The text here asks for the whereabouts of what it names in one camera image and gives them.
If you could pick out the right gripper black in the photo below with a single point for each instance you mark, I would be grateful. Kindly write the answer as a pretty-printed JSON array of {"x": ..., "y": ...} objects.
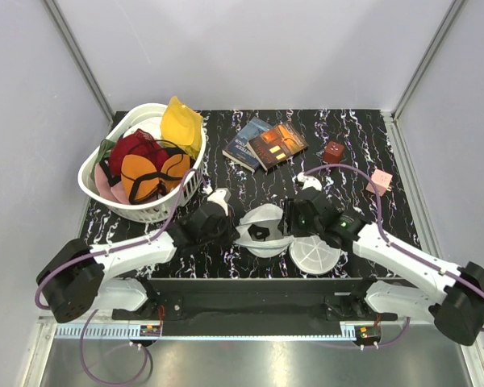
[{"x": 288, "y": 224}]

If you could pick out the dark red cube adapter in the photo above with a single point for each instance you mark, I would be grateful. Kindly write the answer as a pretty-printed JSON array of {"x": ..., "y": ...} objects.
[{"x": 333, "y": 153}]

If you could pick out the pink garment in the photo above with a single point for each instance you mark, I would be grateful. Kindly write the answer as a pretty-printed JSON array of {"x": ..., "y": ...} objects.
[{"x": 113, "y": 193}]

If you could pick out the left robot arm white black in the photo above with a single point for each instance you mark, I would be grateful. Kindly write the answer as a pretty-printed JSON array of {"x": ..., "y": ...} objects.
[{"x": 81, "y": 277}]

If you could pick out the yellow bra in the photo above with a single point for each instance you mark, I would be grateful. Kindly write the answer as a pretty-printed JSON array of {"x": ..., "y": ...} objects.
[{"x": 182, "y": 125}]

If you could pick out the blue paperback book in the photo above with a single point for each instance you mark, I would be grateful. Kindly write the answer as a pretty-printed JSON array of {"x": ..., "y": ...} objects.
[{"x": 237, "y": 150}]

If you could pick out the orange black bra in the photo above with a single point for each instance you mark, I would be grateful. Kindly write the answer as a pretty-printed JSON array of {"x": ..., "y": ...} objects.
[{"x": 154, "y": 174}]

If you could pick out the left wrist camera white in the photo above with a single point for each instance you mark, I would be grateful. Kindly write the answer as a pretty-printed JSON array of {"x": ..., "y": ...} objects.
[{"x": 218, "y": 196}]

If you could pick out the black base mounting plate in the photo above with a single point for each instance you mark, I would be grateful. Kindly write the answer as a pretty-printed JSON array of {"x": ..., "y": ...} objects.
[{"x": 254, "y": 308}]

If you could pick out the orange dark paperback book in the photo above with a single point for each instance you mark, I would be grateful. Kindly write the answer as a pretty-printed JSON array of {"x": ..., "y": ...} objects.
[{"x": 276, "y": 145}]

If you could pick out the white plastic laundry basket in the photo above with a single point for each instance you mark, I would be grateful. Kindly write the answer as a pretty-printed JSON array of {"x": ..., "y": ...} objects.
[{"x": 94, "y": 183}]

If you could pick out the white mesh laundry bag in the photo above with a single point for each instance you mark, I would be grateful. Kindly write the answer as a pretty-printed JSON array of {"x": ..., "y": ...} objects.
[{"x": 310, "y": 254}]

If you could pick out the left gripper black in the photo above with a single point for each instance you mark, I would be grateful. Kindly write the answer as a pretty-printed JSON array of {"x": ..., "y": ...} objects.
[{"x": 231, "y": 235}]

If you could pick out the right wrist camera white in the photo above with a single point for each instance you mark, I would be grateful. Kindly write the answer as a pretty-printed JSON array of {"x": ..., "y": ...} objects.
[{"x": 309, "y": 184}]

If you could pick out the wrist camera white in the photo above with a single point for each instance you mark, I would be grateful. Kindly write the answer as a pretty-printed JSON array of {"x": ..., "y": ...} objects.
[
  {"x": 309, "y": 184},
  {"x": 218, "y": 196}
]

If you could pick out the pink cube adapter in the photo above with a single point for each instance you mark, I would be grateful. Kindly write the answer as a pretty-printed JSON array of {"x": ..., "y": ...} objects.
[{"x": 381, "y": 180}]

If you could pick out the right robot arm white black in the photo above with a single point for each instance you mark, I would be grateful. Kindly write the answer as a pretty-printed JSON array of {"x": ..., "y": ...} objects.
[{"x": 448, "y": 295}]

